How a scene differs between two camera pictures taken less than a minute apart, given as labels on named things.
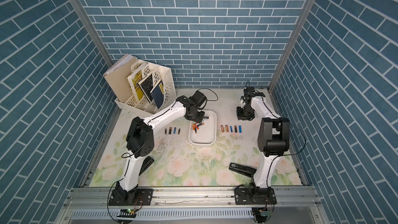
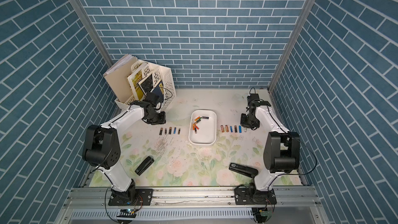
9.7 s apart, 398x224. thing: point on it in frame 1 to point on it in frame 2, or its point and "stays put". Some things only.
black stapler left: [147, 162] stays put
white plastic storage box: [207, 134] stays put
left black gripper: [200, 119] to [162, 120]
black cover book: [146, 85] stays put
